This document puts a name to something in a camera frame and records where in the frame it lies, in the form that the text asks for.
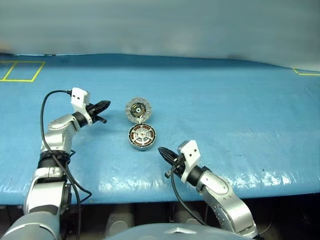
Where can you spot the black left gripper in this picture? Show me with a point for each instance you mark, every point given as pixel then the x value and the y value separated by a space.
pixel 92 114

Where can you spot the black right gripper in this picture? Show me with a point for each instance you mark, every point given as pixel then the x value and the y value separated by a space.
pixel 179 167

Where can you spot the black rotor with silver spokes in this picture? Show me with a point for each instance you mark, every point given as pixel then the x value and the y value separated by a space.
pixel 140 137

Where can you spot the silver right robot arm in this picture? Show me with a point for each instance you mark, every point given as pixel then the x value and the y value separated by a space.
pixel 225 197

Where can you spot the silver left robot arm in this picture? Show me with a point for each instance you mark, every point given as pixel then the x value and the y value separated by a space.
pixel 60 132

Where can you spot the motor stator housing with copper windings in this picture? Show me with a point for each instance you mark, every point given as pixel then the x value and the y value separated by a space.
pixel 142 148

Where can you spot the grey rounded housing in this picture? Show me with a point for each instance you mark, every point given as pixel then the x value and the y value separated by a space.
pixel 186 217
pixel 120 222

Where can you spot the grey robot torso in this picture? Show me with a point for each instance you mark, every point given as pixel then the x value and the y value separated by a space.
pixel 140 233

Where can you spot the blue plastic table cover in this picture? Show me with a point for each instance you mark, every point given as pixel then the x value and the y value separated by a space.
pixel 225 100

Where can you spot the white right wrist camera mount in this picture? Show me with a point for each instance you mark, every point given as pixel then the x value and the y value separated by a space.
pixel 191 152

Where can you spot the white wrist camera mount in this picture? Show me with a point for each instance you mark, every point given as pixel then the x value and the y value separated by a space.
pixel 78 96
pixel 191 152

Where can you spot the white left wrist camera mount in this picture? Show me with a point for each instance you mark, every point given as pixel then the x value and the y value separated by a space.
pixel 78 96

